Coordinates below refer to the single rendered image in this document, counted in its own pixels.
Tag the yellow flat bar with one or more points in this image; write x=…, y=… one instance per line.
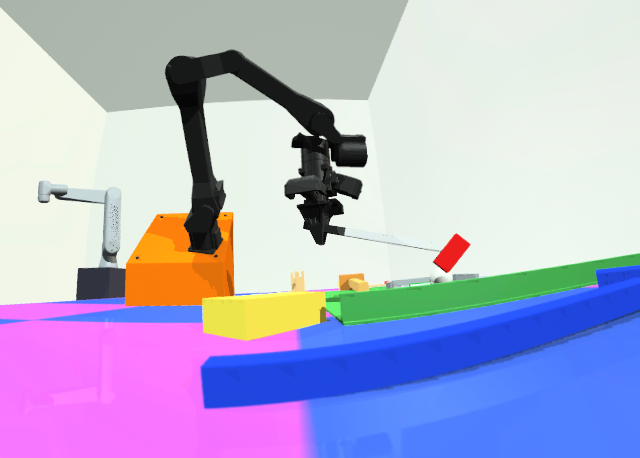
x=353, y=282

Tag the dark blue long bar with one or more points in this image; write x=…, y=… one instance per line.
x=305, y=374

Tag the white golf ball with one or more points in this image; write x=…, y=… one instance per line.
x=438, y=276

